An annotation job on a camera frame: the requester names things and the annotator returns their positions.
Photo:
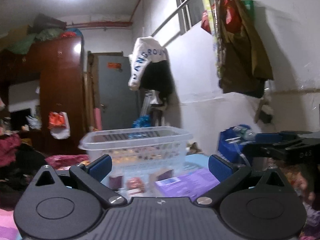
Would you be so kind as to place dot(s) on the grey metal door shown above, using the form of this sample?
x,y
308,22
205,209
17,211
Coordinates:
x,y
118,104

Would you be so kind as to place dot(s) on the black power adapter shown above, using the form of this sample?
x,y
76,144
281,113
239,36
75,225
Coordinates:
x,y
266,114

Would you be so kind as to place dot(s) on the black hanging garment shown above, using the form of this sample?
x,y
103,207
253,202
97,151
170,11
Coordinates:
x,y
157,76

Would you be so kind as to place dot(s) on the olive brown hanging bag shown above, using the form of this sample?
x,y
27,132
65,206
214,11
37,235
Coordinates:
x,y
244,67

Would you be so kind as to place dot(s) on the pink floral bedding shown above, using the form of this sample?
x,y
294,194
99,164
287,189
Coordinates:
x,y
64,162

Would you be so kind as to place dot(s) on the red hanging plastic bag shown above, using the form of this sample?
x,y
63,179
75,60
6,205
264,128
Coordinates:
x,y
230,16

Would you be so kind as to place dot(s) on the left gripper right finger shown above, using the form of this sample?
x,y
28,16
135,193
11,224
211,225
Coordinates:
x,y
228,174

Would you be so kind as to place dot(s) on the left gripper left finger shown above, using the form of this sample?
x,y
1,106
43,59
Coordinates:
x,y
88,178

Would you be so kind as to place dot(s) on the metal clothes rod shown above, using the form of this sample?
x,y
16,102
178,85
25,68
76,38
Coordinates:
x,y
180,7

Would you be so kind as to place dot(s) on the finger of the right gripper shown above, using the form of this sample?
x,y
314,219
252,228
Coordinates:
x,y
290,133
263,149

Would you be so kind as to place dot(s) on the red-brown wooden wardrobe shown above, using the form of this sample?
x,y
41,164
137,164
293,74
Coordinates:
x,y
58,65

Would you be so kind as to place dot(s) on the clear plastic laundry basket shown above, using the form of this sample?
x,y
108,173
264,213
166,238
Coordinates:
x,y
138,152

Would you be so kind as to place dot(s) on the blue plastic bag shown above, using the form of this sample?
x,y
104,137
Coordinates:
x,y
142,122

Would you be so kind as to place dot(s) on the blue storage box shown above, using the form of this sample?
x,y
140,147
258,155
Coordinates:
x,y
232,141

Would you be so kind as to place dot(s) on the red ceiling pipe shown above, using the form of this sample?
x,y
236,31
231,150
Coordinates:
x,y
106,24

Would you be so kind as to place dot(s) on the window with grey frame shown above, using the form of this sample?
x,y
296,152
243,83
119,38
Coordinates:
x,y
190,14

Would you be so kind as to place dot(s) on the orange white hanging bag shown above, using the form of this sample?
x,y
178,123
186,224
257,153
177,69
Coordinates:
x,y
59,125

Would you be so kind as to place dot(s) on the maroon clothes pile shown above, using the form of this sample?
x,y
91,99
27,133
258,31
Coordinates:
x,y
8,149

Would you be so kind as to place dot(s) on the white jacket blue letters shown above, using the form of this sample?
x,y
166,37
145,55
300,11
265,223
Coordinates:
x,y
146,50

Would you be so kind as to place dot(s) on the purple paper booklet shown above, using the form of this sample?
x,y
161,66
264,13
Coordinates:
x,y
191,185

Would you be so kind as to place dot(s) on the green bag on wardrobe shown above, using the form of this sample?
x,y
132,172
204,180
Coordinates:
x,y
22,47

